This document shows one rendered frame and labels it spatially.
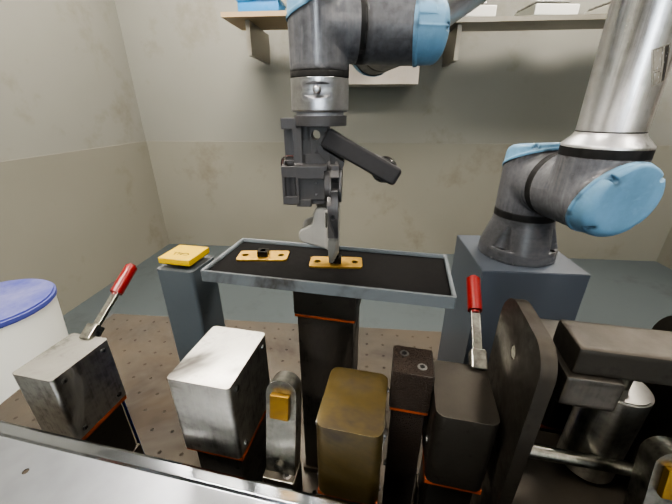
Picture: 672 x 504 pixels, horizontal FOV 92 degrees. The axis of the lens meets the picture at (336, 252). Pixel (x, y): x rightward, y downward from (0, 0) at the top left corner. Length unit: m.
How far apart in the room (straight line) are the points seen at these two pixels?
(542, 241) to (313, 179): 0.48
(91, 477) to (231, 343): 0.21
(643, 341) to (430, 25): 0.40
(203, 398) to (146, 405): 0.61
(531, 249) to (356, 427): 0.50
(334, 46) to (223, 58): 3.06
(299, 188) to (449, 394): 0.32
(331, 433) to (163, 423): 0.63
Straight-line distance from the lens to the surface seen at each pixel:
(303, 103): 0.44
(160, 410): 1.00
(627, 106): 0.62
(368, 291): 0.44
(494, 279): 0.71
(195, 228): 3.87
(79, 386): 0.62
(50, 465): 0.57
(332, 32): 0.44
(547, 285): 0.76
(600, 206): 0.60
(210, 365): 0.43
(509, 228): 0.74
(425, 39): 0.47
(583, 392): 0.41
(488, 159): 3.41
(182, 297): 0.63
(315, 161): 0.46
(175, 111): 3.69
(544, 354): 0.36
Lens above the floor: 1.39
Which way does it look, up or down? 24 degrees down
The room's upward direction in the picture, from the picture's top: straight up
